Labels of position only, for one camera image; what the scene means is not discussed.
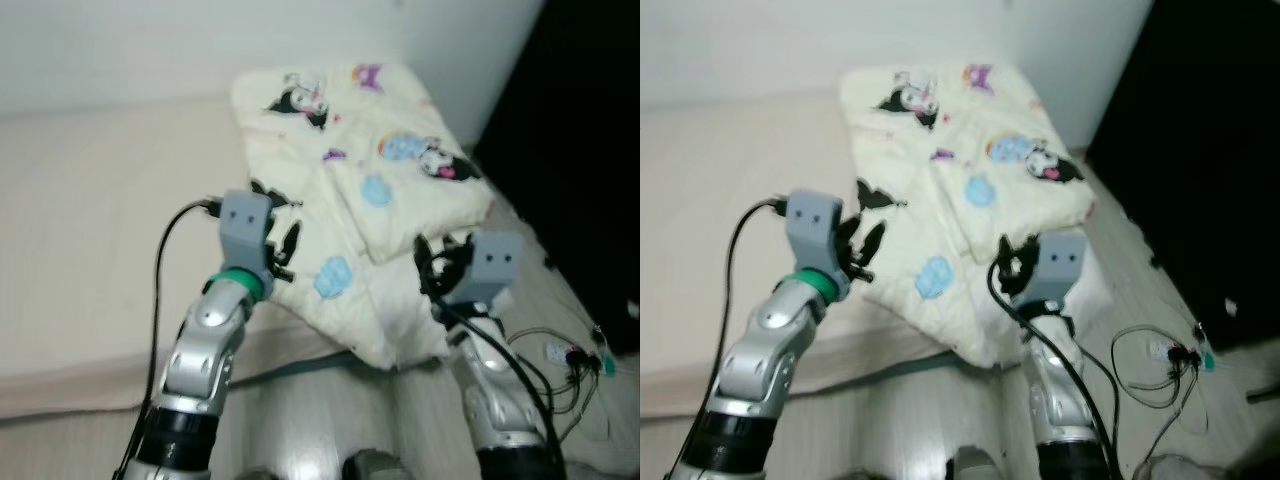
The white power strip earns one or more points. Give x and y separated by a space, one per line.
1165 352
558 352

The mattress with cream sheet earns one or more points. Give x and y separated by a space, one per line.
90 250
720 250

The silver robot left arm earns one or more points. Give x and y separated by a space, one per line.
760 360
200 350

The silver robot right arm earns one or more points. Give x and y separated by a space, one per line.
490 380
1055 390

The small teal plug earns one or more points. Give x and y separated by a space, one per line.
1210 361
607 365

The large black cabinet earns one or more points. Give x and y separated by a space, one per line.
1200 150
570 150

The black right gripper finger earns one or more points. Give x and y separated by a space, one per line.
427 268
1006 265

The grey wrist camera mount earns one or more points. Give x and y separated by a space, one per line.
1060 265
245 230
495 265
815 235

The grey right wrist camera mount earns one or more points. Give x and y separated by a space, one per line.
495 265
1060 265

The grey robot right leg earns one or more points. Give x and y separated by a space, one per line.
977 466
375 467

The cream cartoon print quilt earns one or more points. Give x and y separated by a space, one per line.
1040 200
290 170

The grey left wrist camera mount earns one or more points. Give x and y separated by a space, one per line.
245 230
815 235

